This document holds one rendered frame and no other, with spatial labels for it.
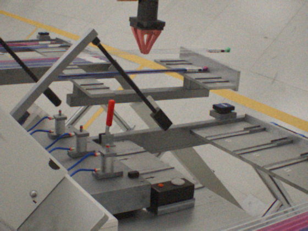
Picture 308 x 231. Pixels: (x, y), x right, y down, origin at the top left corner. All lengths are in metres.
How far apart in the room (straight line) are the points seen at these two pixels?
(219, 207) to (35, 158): 0.50
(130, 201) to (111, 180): 0.05
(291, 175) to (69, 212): 0.70
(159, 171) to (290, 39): 1.90
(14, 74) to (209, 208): 1.16
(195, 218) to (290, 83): 1.79
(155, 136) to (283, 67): 1.52
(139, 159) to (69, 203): 0.64
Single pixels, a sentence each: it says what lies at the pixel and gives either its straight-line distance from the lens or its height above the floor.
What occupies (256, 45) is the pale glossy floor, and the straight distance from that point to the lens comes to 3.00.
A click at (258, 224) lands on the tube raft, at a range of 0.90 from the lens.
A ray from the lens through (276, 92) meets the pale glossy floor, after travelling 2.65.
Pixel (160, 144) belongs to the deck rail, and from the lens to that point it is 1.35.
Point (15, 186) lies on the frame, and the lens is 0.56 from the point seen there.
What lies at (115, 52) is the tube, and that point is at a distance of 1.45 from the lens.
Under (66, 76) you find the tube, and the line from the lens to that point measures 1.52.
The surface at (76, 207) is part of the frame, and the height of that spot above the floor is 1.39.
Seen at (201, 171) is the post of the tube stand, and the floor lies 0.46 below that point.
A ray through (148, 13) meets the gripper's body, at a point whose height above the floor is 1.08.
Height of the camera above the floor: 1.69
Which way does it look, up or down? 33 degrees down
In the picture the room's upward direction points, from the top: 40 degrees counter-clockwise
